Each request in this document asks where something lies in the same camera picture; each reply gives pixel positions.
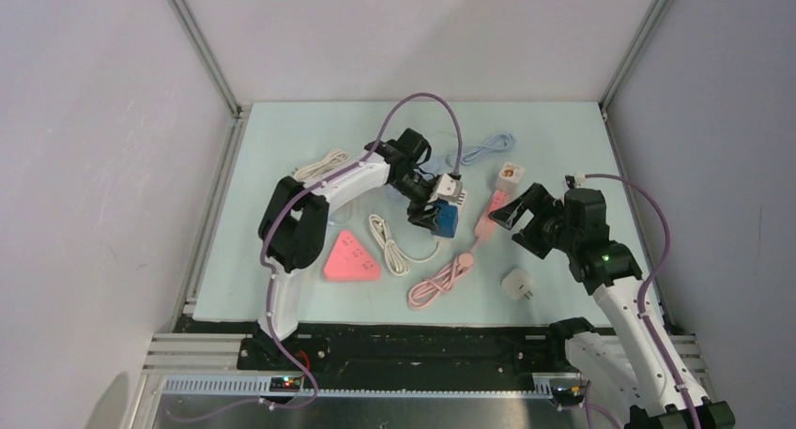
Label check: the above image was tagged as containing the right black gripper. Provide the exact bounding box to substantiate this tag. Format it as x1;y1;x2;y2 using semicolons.
488;182;578;259

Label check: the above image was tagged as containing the dark blue cube socket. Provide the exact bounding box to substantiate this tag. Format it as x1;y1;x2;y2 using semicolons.
431;200;459;238

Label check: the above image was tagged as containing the pink triangular power strip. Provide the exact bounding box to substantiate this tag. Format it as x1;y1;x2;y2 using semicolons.
323;230;381;282

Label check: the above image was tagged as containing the white plug adapter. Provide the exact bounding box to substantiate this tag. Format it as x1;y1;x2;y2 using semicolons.
501;268;533;300

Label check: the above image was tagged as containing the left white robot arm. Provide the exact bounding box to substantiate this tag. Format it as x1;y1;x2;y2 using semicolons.
257;129;462;369

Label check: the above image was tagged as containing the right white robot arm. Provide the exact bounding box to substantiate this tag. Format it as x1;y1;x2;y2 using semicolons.
488;183;736;428

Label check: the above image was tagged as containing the light blue table mat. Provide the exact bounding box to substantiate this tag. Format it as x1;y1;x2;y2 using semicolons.
193;100;644;326

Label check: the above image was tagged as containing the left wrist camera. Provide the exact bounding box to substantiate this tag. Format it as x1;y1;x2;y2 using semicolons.
429;174;467;207

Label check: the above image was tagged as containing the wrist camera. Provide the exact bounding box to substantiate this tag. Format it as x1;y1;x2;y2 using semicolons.
564;173;588;190
429;174;467;207

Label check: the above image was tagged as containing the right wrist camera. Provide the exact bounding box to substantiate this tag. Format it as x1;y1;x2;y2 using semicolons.
564;173;588;190

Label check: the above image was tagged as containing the white coiled cable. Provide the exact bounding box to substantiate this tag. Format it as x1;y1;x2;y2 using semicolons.
368;213;444;278

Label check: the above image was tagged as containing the light blue coiled cable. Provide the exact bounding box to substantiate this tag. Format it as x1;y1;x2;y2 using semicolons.
429;132;517;170

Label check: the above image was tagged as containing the pink coiled cable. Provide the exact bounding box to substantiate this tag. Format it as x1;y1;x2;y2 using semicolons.
406;234;483;311

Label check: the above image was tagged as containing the white orange strip cable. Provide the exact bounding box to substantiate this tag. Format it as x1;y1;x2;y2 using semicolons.
290;148;351;182

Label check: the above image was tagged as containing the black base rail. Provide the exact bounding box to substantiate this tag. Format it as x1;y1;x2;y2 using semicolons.
237;323;575;392

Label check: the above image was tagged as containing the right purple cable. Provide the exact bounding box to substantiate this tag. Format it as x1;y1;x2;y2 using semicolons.
559;172;704;429

